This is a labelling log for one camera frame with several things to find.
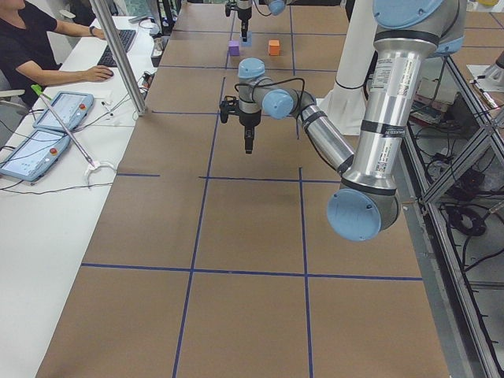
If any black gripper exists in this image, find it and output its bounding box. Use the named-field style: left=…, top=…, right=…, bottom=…
left=239, top=111, right=261, bottom=154
left=237, top=8, right=251, bottom=42

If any light blue foam block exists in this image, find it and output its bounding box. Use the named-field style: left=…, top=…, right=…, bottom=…
left=240, top=31, right=252, bottom=47

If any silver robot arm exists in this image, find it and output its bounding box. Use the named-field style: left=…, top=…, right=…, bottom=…
left=226, top=0, right=291, bottom=42
left=220, top=1, right=466, bottom=242

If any purple foam block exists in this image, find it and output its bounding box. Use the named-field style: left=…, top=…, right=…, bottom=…
left=228, top=40, right=240, bottom=57

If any orange foam block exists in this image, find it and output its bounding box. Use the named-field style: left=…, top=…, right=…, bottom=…
left=268, top=39, right=281, bottom=56

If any metal cup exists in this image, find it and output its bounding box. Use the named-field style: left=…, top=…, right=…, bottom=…
left=154, top=37, right=164, bottom=51

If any black keyboard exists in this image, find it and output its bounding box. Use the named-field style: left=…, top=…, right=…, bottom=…
left=97, top=29, right=138, bottom=68

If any metal reach stick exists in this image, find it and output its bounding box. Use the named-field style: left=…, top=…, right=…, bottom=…
left=31, top=84, right=117, bottom=186

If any upper teach pendant tablet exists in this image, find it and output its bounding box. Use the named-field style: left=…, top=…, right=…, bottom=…
left=33, top=91, right=95, bottom=132

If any teach pendant tablet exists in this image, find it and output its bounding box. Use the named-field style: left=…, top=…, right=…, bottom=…
left=1, top=129, right=70, bottom=182
left=33, top=91, right=95, bottom=132

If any stack of books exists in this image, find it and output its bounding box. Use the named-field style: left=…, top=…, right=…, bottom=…
left=410, top=78, right=458, bottom=124

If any person in black shirt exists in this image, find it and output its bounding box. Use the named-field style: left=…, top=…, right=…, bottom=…
left=1, top=1, right=112, bottom=107

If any lower teach pendant tablet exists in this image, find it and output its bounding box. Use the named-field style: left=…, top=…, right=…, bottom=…
left=1, top=129, right=70, bottom=182

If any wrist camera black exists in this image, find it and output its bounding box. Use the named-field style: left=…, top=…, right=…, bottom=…
left=219, top=95, right=239, bottom=124
left=224, top=0, right=237, bottom=17

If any black camera cable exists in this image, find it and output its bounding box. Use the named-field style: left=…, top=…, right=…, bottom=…
left=235, top=77, right=306, bottom=107

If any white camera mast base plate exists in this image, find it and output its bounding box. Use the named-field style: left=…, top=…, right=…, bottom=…
left=317, top=97, right=365, bottom=135

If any aluminium frame post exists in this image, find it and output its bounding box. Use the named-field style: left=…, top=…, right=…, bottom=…
left=90, top=0, right=146, bottom=117

